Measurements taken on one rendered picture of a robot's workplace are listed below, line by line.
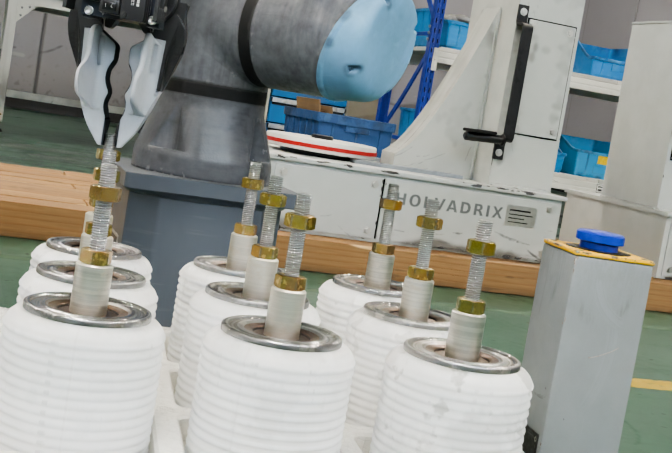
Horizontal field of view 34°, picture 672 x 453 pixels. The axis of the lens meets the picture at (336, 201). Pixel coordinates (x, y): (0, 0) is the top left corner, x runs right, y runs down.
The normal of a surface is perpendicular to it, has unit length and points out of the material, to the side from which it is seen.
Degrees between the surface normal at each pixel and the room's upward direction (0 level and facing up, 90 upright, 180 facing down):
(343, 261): 90
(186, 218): 90
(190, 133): 72
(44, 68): 90
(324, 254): 90
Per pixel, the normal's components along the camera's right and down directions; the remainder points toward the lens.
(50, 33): 0.31, 0.13
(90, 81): 0.98, 0.15
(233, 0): -0.36, -0.43
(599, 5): -0.94, -0.13
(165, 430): 0.16, -0.98
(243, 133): 0.68, -0.14
